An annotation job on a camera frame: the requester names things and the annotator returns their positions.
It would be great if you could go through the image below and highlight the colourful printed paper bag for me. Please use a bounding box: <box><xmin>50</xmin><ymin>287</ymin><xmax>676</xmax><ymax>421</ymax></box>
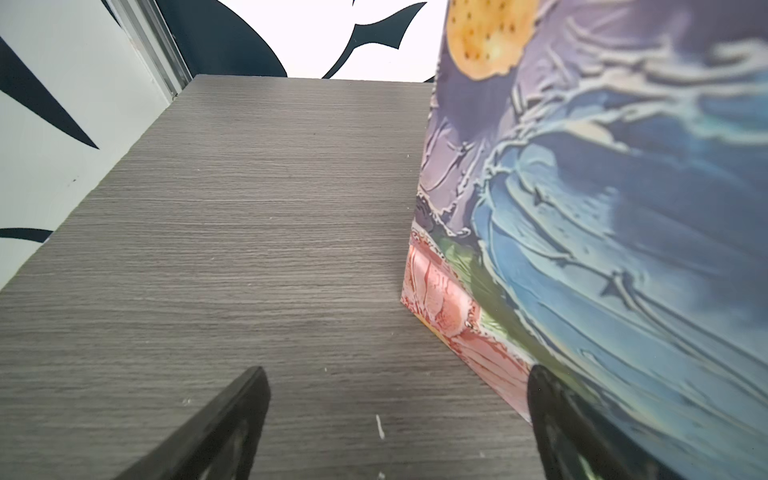
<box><xmin>401</xmin><ymin>1</ymin><xmax>767</xmax><ymax>479</ymax></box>

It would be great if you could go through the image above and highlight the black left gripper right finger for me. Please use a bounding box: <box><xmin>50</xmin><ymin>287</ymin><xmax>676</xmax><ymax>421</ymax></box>
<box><xmin>527</xmin><ymin>364</ymin><xmax>680</xmax><ymax>479</ymax></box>

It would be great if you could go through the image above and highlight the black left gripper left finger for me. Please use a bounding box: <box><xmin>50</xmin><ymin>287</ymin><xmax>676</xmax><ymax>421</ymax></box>
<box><xmin>117</xmin><ymin>366</ymin><xmax>271</xmax><ymax>480</ymax></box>

